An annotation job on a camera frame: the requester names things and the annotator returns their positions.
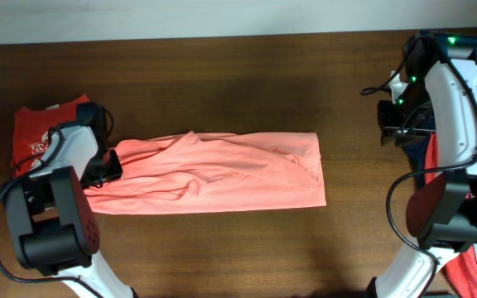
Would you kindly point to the salmon pink t-shirt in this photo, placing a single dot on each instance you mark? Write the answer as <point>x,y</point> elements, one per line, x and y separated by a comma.
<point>214,172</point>

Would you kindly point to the folded red printed t-shirt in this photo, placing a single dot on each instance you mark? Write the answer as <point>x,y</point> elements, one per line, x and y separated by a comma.
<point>30,132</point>

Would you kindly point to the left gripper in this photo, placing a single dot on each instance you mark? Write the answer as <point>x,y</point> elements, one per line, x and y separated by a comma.
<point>116,171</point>

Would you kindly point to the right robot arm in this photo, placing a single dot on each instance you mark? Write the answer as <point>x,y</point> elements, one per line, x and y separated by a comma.
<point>439,98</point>

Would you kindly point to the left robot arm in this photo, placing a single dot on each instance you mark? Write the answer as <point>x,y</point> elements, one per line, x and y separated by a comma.
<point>51,224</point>

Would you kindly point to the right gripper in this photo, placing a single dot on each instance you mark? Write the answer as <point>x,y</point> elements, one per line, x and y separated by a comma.
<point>390,129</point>

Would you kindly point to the navy blue garment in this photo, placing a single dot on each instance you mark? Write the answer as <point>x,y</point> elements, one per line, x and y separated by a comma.
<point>416,154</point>

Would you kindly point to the red orange garment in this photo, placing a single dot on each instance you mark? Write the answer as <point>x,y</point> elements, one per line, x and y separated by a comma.
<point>461,272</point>

